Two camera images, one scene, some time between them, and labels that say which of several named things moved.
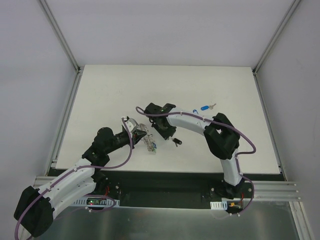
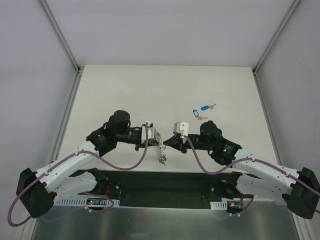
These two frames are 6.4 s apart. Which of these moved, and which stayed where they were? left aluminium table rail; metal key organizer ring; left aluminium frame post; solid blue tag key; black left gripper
Moved: black left gripper; metal key organizer ring
Stayed: left aluminium frame post; solid blue tag key; left aluminium table rail
